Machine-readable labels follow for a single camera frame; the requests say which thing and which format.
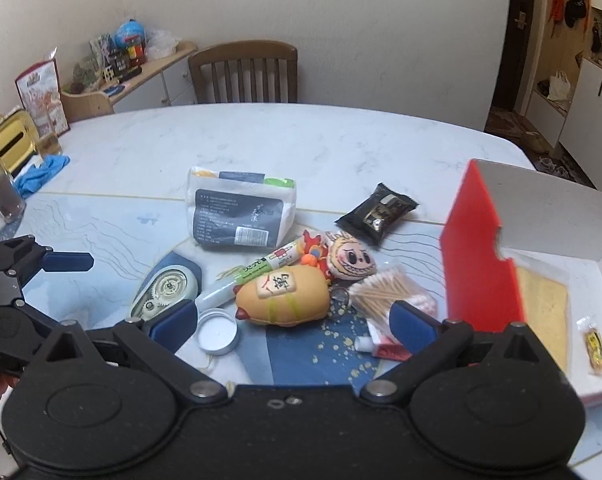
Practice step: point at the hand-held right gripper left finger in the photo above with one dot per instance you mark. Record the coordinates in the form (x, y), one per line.
(173, 321)

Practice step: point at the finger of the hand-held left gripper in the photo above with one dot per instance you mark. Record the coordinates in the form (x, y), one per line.
(68, 261)

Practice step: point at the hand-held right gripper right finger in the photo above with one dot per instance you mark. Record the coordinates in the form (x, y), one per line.
(412, 322)

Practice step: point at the green correction tape dispenser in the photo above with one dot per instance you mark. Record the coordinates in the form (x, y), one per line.
(166, 287)

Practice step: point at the cotton swab packet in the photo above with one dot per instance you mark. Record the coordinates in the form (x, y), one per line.
(386, 292)

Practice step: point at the round silver tin lid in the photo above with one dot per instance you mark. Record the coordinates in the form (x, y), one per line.
(218, 332)

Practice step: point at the red and white cardboard box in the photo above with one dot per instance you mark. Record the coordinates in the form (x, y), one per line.
(476, 265)

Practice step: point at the white and green marker pen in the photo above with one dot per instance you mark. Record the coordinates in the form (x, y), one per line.
(251, 272)

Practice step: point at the bread-shaped squishy toy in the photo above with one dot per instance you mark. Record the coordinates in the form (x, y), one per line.
(281, 297)

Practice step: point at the small red and white tube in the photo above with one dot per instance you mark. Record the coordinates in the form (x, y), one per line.
(381, 347)

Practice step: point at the blue patterned table mat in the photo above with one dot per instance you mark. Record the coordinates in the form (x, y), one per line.
(106, 240)

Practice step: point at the blue cloth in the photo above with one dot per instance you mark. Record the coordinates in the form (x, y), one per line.
(38, 172)

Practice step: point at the tall clear glass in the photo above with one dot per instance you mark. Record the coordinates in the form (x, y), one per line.
(1, 190)

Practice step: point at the black snack packet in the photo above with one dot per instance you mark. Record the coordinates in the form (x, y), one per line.
(378, 212)

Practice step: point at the red and orange charm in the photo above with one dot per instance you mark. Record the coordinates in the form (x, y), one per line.
(313, 250)

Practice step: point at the glass of tea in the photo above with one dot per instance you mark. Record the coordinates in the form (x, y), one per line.
(51, 140)

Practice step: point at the white and dark tissue packet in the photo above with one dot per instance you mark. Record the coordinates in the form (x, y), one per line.
(238, 210)

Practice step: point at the yellow bread packet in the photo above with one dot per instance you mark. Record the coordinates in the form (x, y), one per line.
(543, 310)

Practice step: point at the yellow tissue box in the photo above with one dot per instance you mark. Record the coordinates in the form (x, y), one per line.
(8, 142)

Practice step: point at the small wooden child chair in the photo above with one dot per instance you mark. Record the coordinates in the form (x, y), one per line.
(88, 105)

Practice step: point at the small yellow candy packet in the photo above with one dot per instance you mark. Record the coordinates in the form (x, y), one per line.
(595, 347)

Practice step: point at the small green plant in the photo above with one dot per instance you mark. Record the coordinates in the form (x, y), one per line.
(87, 72)

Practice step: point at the white sideboard cabinet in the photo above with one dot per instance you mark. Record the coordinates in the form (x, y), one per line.
(161, 82)

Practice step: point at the patterned doormat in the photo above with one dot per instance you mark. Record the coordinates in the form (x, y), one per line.
(503, 125)

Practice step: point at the clear plastic bag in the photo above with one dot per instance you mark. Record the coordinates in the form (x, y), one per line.
(161, 45)

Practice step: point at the blue globe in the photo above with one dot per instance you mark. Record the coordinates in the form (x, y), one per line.
(130, 34)

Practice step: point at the brown wooden chair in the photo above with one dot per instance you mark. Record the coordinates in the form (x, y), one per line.
(243, 67)

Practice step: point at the white tote bag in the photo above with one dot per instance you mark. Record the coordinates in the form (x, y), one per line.
(559, 87)

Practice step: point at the white shoe cabinet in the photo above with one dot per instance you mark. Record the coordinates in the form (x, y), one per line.
(591, 110)

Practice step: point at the dark wooden door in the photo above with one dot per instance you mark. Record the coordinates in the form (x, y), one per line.
(513, 60)

